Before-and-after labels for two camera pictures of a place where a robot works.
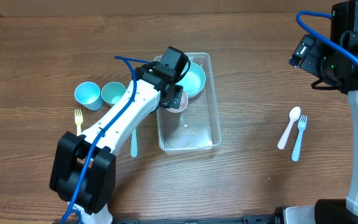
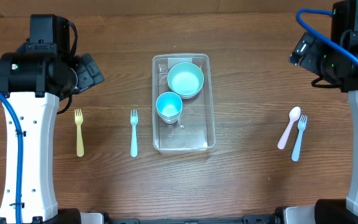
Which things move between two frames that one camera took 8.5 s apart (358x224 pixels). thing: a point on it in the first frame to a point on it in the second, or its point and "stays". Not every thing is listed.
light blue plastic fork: [133, 144] stays
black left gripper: [171, 91] to [75, 84]
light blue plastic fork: [301, 125] stays
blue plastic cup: [89, 94] to [169, 106]
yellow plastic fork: [79, 120] stays
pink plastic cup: [183, 104] to [169, 122]
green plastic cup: [111, 91] to [170, 120]
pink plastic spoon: [294, 114] stays
